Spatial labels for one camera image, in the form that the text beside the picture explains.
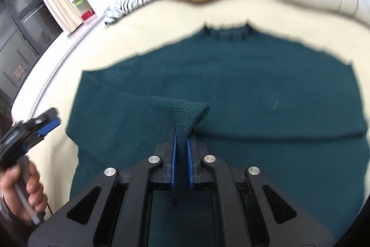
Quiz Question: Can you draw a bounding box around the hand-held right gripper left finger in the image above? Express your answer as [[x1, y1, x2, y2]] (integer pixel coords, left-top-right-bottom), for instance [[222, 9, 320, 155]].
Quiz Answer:
[[27, 128, 177, 247]]

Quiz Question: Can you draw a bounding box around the person's left hand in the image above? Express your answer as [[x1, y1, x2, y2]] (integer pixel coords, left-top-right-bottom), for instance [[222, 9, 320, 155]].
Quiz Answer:
[[0, 164, 49, 221]]

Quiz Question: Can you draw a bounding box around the zebra striped pillow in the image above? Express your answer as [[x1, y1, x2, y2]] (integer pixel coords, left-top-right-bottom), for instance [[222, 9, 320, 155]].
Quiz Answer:
[[103, 0, 168, 26]]

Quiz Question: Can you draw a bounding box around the white window bench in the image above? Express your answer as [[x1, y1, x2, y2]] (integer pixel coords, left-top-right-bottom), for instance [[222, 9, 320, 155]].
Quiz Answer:
[[9, 17, 106, 109]]

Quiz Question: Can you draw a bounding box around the dark framed window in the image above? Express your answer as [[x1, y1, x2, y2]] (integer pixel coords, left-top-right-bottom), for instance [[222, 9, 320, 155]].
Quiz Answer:
[[0, 0, 63, 104]]

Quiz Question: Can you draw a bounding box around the dark green knit sweater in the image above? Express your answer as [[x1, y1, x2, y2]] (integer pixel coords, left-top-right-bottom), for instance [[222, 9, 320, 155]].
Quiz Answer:
[[66, 20, 370, 247]]

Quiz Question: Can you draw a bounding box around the beige bed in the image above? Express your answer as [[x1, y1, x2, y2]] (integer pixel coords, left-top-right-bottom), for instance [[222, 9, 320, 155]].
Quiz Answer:
[[10, 0, 370, 224]]

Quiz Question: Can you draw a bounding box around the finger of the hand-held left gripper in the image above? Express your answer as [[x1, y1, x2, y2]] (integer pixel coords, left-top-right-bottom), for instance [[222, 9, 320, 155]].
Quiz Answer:
[[27, 108, 58, 127], [36, 117, 62, 139]]

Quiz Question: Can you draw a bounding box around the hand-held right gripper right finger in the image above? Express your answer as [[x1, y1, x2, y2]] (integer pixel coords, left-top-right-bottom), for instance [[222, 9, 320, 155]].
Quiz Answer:
[[187, 136, 337, 247]]

